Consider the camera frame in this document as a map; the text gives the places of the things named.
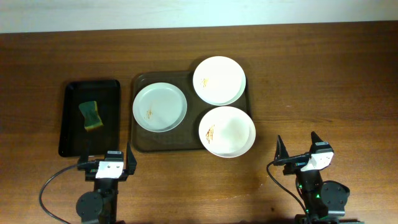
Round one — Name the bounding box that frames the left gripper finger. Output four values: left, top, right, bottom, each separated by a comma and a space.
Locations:
126, 142, 137, 175
78, 140, 91, 164

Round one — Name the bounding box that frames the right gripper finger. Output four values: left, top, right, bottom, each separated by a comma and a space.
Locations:
310, 131, 324, 145
274, 135, 289, 161

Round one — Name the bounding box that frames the green yellow sponge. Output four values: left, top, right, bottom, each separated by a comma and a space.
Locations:
78, 101, 103, 132

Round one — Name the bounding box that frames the white plate bottom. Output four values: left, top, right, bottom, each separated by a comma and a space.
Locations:
198, 106, 256, 158

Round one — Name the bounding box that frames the white plate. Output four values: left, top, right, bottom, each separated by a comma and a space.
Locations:
198, 106, 256, 158
192, 56, 246, 106

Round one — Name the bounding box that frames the pale grey plate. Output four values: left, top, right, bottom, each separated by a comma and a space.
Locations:
132, 82, 188, 133

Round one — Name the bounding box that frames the white plate top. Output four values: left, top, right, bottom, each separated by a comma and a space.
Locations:
192, 56, 246, 106

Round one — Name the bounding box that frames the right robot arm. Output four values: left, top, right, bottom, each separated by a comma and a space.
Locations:
271, 131, 350, 224

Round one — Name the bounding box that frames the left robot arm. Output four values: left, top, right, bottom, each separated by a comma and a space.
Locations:
76, 143, 137, 224

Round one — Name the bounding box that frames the large brown serving tray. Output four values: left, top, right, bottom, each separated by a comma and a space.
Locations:
131, 70, 252, 153

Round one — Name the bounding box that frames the small black tray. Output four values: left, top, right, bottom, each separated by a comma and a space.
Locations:
58, 79, 121, 157

